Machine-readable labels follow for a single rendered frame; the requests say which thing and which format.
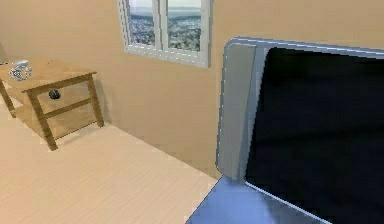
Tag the blue television stand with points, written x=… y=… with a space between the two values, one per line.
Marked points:
x=233 y=206

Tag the grey television set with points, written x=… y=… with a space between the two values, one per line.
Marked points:
x=316 y=133

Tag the wooden side table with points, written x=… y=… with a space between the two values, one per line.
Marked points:
x=53 y=83

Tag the white framed window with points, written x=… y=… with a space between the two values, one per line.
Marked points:
x=163 y=30

